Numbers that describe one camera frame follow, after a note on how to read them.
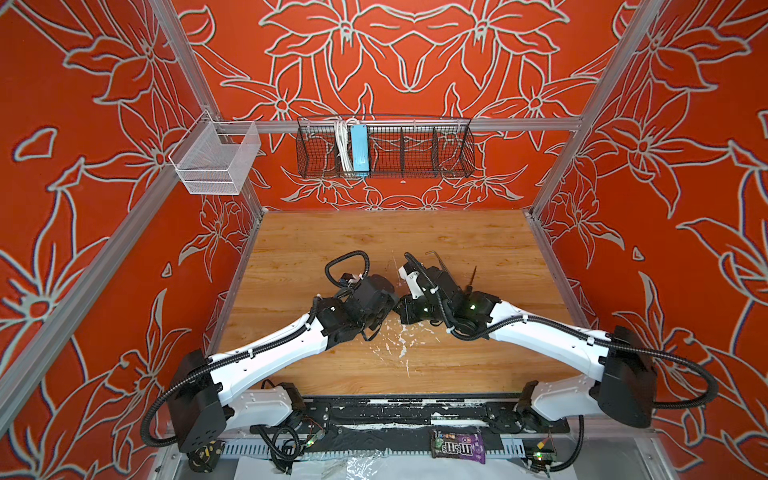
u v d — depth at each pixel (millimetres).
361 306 559
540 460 684
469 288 963
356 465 671
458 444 684
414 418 742
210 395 388
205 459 657
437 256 1064
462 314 574
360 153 896
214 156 932
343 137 879
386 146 970
